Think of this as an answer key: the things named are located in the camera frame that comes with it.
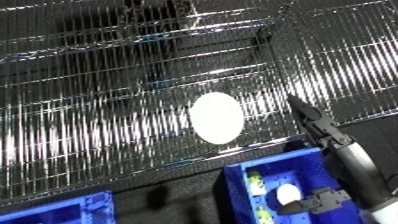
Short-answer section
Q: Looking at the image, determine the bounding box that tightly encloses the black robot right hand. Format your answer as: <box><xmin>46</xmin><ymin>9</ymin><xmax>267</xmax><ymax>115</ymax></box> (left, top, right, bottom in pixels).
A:
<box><xmin>275</xmin><ymin>94</ymin><xmax>395</xmax><ymax>216</ymax></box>

